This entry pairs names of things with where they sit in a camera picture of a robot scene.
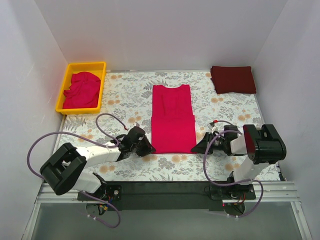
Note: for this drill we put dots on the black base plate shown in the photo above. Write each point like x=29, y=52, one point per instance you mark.
x=171, y=195

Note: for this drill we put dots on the red t-shirt in bin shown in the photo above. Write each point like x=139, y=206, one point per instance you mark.
x=83, y=92

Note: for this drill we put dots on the folded dark red t-shirt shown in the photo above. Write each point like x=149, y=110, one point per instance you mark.
x=233, y=79

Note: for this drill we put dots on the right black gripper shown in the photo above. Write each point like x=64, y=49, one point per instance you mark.
x=208, y=143

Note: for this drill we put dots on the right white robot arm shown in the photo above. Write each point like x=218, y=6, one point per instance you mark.
x=261, y=147

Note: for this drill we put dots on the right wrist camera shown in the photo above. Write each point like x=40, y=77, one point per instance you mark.
x=212, y=126

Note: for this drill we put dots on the bright red t-shirt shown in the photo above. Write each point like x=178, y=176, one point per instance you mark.
x=173, y=124

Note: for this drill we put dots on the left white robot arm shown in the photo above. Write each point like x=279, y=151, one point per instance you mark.
x=65, y=169

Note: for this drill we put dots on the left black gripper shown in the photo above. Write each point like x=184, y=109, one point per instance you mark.
x=141, y=147

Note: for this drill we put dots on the aluminium rail frame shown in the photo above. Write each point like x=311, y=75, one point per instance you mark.
x=254, y=209

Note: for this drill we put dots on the yellow plastic bin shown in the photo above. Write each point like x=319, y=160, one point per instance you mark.
x=96, y=68

